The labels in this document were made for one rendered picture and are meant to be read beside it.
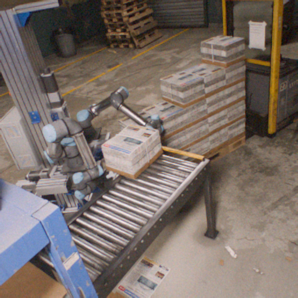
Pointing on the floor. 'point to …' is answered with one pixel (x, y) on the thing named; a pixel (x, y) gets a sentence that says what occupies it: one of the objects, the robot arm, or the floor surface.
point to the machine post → (63, 251)
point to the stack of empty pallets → (119, 21)
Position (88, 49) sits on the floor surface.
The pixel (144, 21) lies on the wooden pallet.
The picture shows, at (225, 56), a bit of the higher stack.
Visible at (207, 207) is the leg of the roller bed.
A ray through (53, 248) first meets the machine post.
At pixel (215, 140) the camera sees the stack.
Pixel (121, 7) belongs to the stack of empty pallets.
